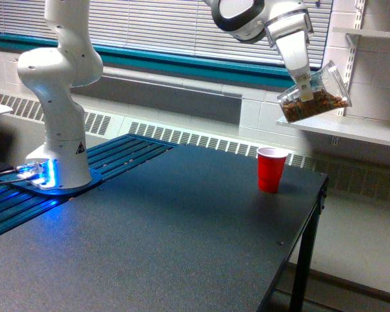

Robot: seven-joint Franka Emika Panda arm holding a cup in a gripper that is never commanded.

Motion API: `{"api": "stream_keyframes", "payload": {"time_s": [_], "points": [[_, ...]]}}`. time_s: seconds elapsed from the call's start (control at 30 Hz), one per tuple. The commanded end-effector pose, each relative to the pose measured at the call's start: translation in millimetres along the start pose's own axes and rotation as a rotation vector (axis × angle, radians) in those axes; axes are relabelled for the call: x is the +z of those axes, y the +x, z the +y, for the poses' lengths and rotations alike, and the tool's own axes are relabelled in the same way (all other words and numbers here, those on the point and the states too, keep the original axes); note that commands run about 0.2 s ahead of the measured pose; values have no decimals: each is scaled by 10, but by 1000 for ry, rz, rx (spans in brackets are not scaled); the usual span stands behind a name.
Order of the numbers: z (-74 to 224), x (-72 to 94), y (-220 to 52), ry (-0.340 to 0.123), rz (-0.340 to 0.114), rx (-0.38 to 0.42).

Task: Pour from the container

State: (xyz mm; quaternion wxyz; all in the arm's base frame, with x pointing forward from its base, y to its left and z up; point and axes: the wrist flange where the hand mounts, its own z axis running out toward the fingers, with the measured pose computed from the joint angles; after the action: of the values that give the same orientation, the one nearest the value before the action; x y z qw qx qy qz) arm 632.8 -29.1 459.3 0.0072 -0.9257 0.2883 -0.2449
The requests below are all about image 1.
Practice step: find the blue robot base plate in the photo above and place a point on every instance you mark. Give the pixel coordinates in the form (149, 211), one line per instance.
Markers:
(61, 192)

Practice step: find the blue slatted mounting rails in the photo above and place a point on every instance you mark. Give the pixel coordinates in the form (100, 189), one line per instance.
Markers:
(110, 159)

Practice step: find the white wall shelf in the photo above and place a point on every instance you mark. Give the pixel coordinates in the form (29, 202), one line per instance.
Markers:
(367, 32)
(344, 126)

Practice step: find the white shelf wall rail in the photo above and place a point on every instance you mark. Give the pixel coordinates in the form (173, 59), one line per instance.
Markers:
(358, 22)

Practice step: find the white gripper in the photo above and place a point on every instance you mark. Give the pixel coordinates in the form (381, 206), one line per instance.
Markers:
(288, 31)

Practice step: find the clear cup with brown pieces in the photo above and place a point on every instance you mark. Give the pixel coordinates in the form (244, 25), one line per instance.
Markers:
(329, 93)

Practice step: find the white window blinds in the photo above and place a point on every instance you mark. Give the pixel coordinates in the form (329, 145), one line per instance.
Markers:
(175, 28)

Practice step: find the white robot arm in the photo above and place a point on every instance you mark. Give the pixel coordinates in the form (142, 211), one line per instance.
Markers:
(60, 163)

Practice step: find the white lower wall shelf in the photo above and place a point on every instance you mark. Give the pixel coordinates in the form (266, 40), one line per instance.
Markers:
(344, 126)

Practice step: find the white upper wall shelf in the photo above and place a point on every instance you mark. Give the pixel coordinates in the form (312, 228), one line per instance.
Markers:
(367, 32)

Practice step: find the red plastic cup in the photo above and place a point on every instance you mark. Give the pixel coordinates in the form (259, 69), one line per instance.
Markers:
(270, 164)

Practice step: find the baseboard radiator heater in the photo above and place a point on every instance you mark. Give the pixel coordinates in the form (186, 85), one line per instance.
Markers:
(345, 176)

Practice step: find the black table leg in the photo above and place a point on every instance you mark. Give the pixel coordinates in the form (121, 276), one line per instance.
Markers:
(305, 255)

